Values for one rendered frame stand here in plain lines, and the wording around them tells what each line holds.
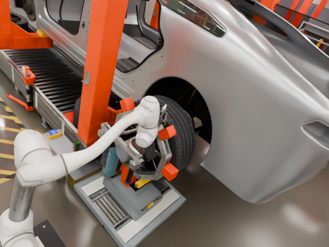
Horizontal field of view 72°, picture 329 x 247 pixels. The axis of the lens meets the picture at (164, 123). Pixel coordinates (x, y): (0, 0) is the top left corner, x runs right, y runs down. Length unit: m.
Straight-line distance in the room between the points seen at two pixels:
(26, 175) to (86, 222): 1.25
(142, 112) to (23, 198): 0.76
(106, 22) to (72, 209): 1.61
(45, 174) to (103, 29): 0.95
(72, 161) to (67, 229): 1.19
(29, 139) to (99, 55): 0.75
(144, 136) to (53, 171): 0.47
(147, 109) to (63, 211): 1.45
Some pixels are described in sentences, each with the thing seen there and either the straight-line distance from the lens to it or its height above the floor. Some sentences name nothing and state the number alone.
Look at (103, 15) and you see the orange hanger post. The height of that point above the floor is 1.61.
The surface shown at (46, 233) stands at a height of 0.30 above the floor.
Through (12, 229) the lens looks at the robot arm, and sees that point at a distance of 1.60.
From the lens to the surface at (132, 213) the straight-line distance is 2.21.
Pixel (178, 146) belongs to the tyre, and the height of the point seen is 1.03.
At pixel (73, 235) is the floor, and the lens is 2.22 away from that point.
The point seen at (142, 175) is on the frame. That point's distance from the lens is 1.80.
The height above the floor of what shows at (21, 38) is 0.67.
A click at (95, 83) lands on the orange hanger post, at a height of 1.15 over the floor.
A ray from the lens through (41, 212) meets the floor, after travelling 2.34.
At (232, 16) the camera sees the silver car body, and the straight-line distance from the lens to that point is 1.78.
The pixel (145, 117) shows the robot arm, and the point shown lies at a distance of 1.16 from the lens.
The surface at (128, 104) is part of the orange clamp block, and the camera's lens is 1.68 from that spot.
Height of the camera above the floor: 1.99
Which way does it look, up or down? 34 degrees down
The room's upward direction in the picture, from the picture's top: 21 degrees clockwise
